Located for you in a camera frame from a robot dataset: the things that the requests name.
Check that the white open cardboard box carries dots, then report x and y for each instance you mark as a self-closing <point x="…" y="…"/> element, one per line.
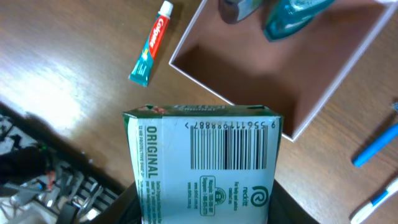
<point x="294" y="76"/>

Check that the green mouthwash bottle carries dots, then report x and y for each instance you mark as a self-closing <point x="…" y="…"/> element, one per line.
<point x="290" y="16"/>

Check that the Colgate toothpaste tube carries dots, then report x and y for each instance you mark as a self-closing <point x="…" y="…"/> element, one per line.
<point x="142" y="69"/>

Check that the blue disposable razor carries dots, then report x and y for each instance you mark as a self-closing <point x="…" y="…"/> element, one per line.
<point x="379" y="143"/>

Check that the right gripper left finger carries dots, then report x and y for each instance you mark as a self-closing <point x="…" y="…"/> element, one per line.
<point x="125" y="210"/>

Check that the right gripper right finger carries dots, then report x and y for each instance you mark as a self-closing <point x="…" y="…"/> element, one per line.
<point x="283" y="209"/>

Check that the clutter beside table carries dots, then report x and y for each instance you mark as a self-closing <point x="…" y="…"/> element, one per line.
<point x="40" y="184"/>

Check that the blue white toothbrush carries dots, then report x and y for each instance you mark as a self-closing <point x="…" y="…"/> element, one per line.
<point x="368" y="208"/>

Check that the green white soap box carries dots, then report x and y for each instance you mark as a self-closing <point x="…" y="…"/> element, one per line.
<point x="203" y="164"/>

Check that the purple soap pump bottle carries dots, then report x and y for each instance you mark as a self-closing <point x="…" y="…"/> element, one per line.
<point x="234" y="11"/>

